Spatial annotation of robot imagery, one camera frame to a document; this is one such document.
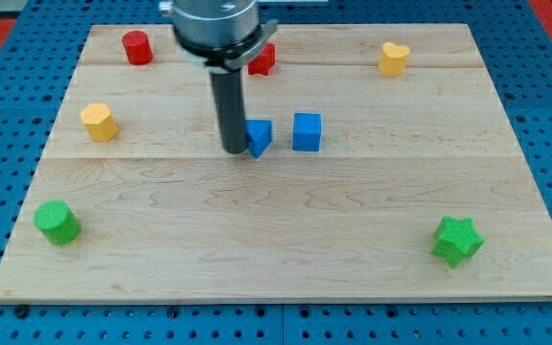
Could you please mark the yellow heart block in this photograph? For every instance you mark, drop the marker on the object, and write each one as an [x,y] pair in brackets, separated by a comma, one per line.
[393,59]

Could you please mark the blue triangle block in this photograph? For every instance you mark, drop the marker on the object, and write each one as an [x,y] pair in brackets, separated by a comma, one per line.
[258,135]

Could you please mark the blue cube block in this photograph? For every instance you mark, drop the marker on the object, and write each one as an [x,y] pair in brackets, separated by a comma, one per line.
[307,132]

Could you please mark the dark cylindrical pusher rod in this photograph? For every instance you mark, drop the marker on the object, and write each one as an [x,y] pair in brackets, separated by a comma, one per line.
[228,96]

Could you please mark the red star block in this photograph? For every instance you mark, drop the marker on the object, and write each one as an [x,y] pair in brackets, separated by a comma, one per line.
[262,64]

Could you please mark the wooden board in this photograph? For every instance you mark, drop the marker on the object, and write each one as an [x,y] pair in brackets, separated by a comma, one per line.
[167,217]

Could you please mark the yellow hexagon block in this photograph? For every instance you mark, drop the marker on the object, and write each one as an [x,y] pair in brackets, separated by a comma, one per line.
[99,122]

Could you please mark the red cylinder block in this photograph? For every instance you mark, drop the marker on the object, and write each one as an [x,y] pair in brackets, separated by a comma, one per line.
[137,47]

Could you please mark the green star block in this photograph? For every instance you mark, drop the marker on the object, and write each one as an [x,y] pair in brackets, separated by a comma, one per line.
[456,240]

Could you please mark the green cylinder block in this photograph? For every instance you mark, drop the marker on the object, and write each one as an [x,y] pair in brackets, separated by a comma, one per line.
[56,221]

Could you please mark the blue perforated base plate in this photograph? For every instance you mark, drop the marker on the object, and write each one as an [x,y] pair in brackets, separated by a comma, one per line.
[37,63]

